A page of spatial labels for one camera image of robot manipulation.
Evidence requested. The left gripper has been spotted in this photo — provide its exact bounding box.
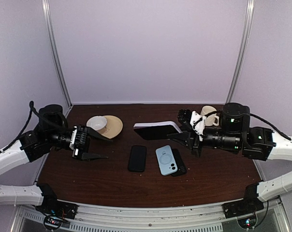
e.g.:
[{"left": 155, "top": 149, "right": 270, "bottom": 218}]
[{"left": 46, "top": 124, "right": 112, "bottom": 161}]

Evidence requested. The black cased phone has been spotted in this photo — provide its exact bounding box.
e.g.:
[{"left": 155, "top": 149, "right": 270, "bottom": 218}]
[{"left": 128, "top": 145, "right": 147, "bottom": 172}]

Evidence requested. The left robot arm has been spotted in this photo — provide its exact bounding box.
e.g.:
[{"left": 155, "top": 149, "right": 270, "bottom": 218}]
[{"left": 0, "top": 101, "right": 109, "bottom": 215}]

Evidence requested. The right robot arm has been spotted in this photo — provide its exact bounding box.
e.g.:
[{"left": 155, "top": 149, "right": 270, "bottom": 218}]
[{"left": 167, "top": 102, "right": 292, "bottom": 161}]

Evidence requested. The light blue cased phone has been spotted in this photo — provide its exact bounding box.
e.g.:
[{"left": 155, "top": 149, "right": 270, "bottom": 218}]
[{"left": 155, "top": 145, "right": 178, "bottom": 176}]

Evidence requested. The black phone under blue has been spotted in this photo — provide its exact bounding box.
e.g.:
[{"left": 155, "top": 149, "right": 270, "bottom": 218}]
[{"left": 171, "top": 148, "right": 187, "bottom": 177}]

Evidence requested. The white teacup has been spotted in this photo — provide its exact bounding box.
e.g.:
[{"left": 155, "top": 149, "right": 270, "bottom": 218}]
[{"left": 86, "top": 116, "right": 107, "bottom": 131}]

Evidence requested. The cream ribbed mug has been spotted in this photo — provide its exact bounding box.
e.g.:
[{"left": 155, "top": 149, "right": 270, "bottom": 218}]
[{"left": 201, "top": 105, "right": 219, "bottom": 127}]

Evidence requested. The beige saucer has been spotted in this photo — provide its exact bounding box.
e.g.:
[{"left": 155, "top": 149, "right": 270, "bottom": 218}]
[{"left": 98, "top": 115, "right": 123, "bottom": 139}]

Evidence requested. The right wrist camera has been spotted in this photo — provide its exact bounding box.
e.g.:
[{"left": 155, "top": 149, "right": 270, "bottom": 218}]
[{"left": 190, "top": 111, "right": 206, "bottom": 142}]

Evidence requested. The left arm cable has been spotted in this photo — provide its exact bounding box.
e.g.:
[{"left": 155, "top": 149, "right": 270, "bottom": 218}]
[{"left": 0, "top": 101, "right": 40, "bottom": 158}]

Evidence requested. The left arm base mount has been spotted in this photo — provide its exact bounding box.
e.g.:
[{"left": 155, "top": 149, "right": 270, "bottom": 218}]
[{"left": 35, "top": 184, "right": 78, "bottom": 231}]

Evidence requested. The right aluminium post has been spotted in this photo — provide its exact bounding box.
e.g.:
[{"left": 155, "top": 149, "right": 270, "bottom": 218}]
[{"left": 225, "top": 0, "right": 255, "bottom": 103}]

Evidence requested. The aluminium post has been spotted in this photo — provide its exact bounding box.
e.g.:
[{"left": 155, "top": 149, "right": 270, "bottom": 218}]
[
  {"left": 42, "top": 0, "right": 73, "bottom": 107},
  {"left": 225, "top": 0, "right": 255, "bottom": 103}
]

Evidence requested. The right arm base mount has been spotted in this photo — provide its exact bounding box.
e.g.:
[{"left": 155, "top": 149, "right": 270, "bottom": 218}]
[{"left": 222, "top": 183, "right": 269, "bottom": 231}]

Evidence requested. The left aluminium post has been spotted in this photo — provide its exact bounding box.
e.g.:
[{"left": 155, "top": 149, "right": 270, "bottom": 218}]
[{"left": 42, "top": 0, "right": 73, "bottom": 107}]

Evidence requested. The aluminium front rail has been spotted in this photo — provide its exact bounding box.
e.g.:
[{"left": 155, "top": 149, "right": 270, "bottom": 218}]
[{"left": 10, "top": 199, "right": 291, "bottom": 232}]

